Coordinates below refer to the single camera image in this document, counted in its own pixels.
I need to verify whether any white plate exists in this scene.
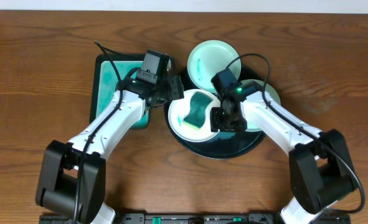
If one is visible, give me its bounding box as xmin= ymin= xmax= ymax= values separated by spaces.
xmin=167 ymin=89 xmax=220 ymax=142

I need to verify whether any green scouring sponge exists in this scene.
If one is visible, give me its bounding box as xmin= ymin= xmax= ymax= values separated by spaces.
xmin=182 ymin=92 xmax=213 ymax=130

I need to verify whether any mint green plate top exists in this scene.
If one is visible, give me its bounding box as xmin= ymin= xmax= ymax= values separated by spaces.
xmin=187 ymin=40 xmax=239 ymax=93

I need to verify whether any mint green plate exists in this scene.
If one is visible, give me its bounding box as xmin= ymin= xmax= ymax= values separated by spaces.
xmin=241 ymin=79 xmax=281 ymax=132
xmin=187 ymin=40 xmax=239 ymax=93

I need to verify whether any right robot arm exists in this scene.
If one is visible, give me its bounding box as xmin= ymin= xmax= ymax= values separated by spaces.
xmin=210 ymin=83 xmax=365 ymax=223

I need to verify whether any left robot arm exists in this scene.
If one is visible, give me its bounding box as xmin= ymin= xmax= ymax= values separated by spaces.
xmin=35 ymin=75 xmax=184 ymax=223

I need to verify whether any round black serving tray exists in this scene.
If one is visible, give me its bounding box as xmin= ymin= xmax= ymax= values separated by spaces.
xmin=164 ymin=65 xmax=266 ymax=159

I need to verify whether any black rectangular sponge tray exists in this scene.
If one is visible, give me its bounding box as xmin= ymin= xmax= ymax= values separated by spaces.
xmin=89 ymin=55 xmax=144 ymax=123

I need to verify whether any mint green plate right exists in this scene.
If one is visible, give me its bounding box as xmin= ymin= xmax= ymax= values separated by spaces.
xmin=241 ymin=79 xmax=281 ymax=132

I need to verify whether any right black cable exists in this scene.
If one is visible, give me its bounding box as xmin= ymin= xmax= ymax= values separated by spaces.
xmin=224 ymin=52 xmax=366 ymax=215

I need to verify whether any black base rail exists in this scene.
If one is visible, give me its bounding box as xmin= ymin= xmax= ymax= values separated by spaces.
xmin=39 ymin=212 xmax=351 ymax=224

